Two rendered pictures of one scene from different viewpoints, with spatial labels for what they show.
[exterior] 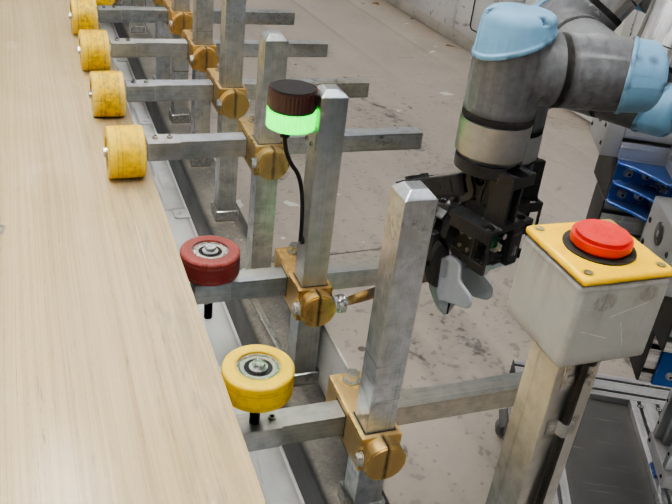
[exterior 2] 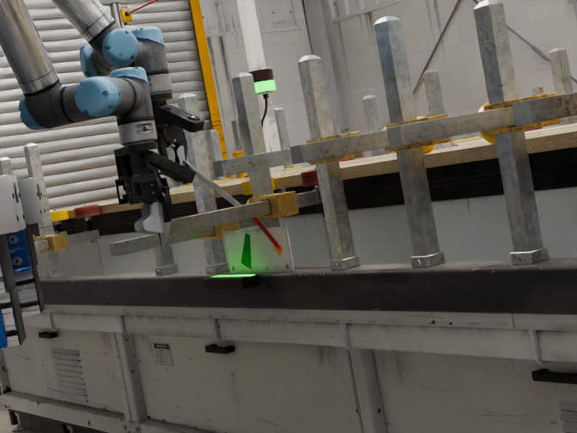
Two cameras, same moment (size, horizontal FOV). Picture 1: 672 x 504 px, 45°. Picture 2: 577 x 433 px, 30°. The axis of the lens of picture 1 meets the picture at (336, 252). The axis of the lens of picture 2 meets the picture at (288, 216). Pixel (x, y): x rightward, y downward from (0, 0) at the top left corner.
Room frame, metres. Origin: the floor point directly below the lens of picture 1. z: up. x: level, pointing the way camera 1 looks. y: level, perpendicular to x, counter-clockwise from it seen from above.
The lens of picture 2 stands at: (3.29, -0.42, 0.94)
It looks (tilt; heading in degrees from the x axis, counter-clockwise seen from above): 3 degrees down; 168
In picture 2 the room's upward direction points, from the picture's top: 10 degrees counter-clockwise
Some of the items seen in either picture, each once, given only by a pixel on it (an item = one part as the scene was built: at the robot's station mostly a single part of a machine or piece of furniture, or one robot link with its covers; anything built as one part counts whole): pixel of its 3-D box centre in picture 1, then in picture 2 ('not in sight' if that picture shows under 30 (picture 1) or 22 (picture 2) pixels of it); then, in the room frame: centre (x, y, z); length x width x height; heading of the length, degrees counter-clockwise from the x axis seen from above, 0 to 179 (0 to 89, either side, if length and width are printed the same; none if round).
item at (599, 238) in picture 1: (600, 243); not in sight; (0.47, -0.17, 1.22); 0.04 x 0.04 x 0.02
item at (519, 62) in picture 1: (512, 64); (147, 52); (0.80, -0.15, 1.24); 0.09 x 0.08 x 0.11; 98
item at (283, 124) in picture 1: (291, 116); (262, 87); (0.92, 0.07, 1.11); 0.06 x 0.06 x 0.02
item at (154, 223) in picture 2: not in sight; (154, 225); (1.11, -0.23, 0.86); 0.06 x 0.03 x 0.09; 113
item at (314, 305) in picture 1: (301, 285); (271, 205); (0.96, 0.04, 0.85); 0.13 x 0.06 x 0.05; 23
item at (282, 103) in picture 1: (292, 96); (259, 76); (0.92, 0.07, 1.13); 0.06 x 0.06 x 0.02
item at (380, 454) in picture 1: (364, 424); (215, 227); (0.73, -0.06, 0.81); 0.13 x 0.06 x 0.05; 23
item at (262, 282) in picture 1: (341, 275); (252, 211); (1.00, -0.01, 0.84); 0.43 x 0.03 x 0.04; 113
